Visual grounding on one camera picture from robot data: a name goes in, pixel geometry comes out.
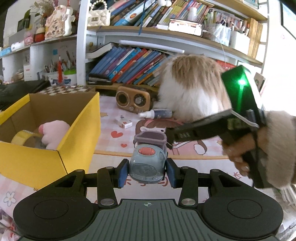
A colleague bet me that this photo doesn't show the grey blue toy car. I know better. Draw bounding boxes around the grey blue toy car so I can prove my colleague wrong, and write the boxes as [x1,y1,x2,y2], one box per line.
[129,131,168,184]

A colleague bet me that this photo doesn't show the staples box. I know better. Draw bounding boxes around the staples box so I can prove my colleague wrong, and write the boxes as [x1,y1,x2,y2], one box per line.
[114,115,133,129]

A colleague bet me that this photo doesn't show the dark blue glue bottle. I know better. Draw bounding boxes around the dark blue glue bottle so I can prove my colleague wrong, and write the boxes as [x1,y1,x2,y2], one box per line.
[138,109,173,120]

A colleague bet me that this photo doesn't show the pink plush pig toy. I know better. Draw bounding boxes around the pink plush pig toy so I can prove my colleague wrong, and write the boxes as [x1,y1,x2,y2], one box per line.
[39,120,70,150]

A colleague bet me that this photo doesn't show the right hand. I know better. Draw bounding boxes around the right hand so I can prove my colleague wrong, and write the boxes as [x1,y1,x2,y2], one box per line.
[222,126,268,176]

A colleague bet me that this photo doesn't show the pink card with portrait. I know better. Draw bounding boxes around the pink card with portrait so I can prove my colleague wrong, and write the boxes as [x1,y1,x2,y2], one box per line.
[254,73,265,91]

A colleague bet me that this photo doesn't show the red packaged box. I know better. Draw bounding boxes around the red packaged box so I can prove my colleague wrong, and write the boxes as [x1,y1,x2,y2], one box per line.
[216,60,236,71]

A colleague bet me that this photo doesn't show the fluffy orange white cat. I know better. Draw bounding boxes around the fluffy orange white cat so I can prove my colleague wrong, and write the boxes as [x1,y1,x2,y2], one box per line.
[153,55,231,123]

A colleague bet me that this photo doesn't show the wooden retro speaker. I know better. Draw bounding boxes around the wooden retro speaker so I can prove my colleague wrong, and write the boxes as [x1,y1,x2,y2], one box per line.
[115,85,158,113]

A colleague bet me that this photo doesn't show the yellow cardboard box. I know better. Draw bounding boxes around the yellow cardboard box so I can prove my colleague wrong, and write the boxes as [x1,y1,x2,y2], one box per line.
[1,92,100,189]

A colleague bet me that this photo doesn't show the wooden chessboard box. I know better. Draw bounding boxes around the wooden chessboard box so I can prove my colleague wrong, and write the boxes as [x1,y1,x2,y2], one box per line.
[39,85,95,96]

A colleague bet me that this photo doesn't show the yellow tape roll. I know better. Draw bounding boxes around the yellow tape roll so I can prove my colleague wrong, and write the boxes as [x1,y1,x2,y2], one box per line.
[11,130,42,148]

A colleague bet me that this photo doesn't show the row of leaning books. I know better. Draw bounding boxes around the row of leaning books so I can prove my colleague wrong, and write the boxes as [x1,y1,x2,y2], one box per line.
[86,45,172,87]

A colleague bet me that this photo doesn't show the pen holder cup green lid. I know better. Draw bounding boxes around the pen holder cup green lid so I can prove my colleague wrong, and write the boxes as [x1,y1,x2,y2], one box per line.
[63,69,77,85]

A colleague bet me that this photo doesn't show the smartphone on shelf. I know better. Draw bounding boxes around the smartphone on shelf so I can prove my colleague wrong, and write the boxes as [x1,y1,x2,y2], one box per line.
[168,19,203,37]

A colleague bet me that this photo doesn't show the white bookshelf unit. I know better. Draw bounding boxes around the white bookshelf unit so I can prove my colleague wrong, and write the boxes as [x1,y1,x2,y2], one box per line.
[1,1,267,85]

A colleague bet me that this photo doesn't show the white quilted handbag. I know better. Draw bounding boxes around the white quilted handbag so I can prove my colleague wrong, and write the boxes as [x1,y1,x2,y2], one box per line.
[87,0,111,27]

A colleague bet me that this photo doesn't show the pink white ceramic ornament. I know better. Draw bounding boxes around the pink white ceramic ornament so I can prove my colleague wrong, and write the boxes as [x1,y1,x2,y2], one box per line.
[45,5,75,40]

